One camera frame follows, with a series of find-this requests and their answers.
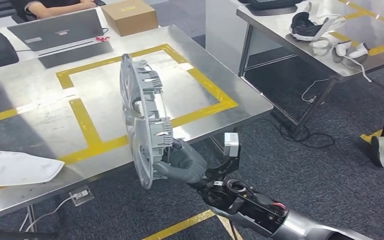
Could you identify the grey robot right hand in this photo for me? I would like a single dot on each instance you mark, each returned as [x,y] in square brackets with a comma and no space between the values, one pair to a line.
[188,165]

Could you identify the silver plastic wheel cover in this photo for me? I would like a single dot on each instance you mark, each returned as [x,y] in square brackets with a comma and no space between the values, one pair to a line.
[159,134]

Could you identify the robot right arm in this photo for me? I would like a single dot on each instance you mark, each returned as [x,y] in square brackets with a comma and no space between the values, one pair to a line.
[255,208]

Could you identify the person's bare forearm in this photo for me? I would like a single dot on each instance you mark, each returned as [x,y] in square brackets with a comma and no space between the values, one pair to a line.
[62,9]

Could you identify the stainless steel workbench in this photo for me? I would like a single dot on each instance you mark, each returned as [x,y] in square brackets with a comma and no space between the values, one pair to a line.
[96,92]

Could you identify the white flat plastic part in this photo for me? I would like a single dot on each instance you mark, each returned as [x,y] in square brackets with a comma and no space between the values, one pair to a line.
[13,169]

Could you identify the metal floor socket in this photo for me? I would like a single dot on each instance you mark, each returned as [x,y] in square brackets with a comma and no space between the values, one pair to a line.
[313,99]
[82,195]

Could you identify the small red ribbon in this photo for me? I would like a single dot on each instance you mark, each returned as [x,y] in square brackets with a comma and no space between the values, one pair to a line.
[102,38]

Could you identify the brown cardboard box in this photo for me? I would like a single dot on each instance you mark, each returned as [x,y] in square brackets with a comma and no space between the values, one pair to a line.
[129,18]

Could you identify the stainless steel side table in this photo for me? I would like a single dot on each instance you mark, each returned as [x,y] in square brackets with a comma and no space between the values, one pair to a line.
[268,26]

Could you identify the black and white object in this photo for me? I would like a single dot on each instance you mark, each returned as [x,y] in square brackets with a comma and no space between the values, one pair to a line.
[301,24]

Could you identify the black foam tray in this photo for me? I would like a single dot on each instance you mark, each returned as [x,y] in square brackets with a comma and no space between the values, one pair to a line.
[271,3]

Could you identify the grey laptop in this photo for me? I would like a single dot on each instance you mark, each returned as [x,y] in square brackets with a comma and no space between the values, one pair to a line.
[56,31]

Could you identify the white handheld controller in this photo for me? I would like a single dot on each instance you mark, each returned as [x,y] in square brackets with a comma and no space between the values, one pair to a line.
[341,48]
[360,51]

